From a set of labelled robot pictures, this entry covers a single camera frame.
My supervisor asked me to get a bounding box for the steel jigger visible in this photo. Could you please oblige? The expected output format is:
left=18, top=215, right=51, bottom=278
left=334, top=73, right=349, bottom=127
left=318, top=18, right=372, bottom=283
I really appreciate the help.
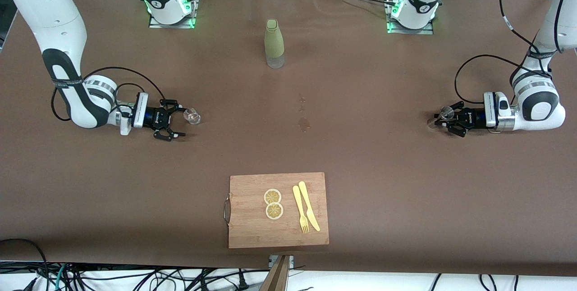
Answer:
left=427, top=106, right=455, bottom=130

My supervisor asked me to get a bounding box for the brown table cover sheet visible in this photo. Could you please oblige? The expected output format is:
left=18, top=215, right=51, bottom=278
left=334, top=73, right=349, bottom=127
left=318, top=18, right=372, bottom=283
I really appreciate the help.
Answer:
left=0, top=0, right=577, bottom=278

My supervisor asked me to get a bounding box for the green sleeved glass bottle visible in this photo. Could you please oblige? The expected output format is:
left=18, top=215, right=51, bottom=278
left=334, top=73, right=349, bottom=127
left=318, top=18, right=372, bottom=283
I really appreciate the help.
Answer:
left=264, top=19, right=286, bottom=69

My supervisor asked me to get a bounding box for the wooden cutting board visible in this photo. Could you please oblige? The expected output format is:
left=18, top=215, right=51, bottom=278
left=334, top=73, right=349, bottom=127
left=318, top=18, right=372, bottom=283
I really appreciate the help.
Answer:
left=223, top=172, right=330, bottom=249

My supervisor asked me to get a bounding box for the yellow plastic fork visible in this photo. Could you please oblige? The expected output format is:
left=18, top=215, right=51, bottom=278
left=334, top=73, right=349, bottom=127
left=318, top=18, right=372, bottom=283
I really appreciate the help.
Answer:
left=292, top=185, right=310, bottom=234

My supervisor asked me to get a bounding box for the yellow plastic knife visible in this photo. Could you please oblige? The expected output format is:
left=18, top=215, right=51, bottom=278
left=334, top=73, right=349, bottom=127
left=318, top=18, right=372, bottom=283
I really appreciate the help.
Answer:
left=298, top=181, right=321, bottom=232

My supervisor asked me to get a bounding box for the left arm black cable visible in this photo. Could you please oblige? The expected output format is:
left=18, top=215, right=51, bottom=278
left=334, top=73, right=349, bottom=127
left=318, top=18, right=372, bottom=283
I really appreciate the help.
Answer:
left=454, top=0, right=568, bottom=105

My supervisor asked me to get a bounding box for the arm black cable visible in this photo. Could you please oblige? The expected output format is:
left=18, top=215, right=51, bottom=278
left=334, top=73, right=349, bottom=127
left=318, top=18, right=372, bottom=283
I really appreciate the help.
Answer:
left=454, top=0, right=568, bottom=105
left=51, top=67, right=165, bottom=123

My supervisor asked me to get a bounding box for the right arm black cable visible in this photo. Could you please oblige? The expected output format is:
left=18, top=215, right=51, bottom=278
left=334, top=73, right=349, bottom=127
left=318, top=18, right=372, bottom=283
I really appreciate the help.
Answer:
left=51, top=67, right=165, bottom=123

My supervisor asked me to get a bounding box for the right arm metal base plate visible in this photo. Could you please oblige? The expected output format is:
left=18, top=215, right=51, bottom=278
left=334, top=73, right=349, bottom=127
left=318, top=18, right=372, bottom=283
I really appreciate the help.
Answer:
left=148, top=0, right=197, bottom=29

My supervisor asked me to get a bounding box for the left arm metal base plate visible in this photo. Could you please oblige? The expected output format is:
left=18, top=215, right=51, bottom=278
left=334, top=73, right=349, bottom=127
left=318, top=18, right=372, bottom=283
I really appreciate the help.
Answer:
left=385, top=0, right=435, bottom=35

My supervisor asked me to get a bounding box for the black looped cable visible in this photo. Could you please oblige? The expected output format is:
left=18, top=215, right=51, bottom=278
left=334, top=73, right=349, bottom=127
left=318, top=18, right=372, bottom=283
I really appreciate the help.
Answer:
left=0, top=238, right=50, bottom=291

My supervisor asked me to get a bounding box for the wooden post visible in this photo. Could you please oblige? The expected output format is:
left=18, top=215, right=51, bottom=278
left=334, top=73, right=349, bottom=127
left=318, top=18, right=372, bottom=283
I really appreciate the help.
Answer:
left=259, top=255, right=291, bottom=291

